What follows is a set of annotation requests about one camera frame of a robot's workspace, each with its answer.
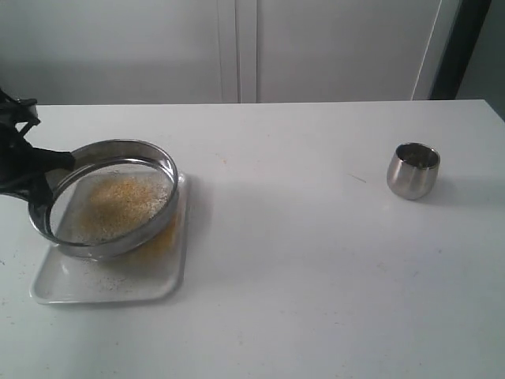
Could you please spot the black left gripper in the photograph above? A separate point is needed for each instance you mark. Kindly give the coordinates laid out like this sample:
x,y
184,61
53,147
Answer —
x,y
18,116

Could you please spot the yellow grain powder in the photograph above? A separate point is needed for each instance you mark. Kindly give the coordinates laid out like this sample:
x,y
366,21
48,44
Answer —
x,y
117,205

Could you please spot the round steel mesh sieve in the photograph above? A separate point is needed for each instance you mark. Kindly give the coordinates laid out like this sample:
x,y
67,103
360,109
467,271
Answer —
x,y
94,162

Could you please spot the stainless steel cup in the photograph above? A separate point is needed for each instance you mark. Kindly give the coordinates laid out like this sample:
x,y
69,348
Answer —
x,y
413,170

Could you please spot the white cabinet behind table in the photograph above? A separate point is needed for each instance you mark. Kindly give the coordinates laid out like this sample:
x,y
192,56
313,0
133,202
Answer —
x,y
112,52

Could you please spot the white rectangular tray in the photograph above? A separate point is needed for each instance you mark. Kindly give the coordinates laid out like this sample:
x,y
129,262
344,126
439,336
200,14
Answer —
x,y
149,273

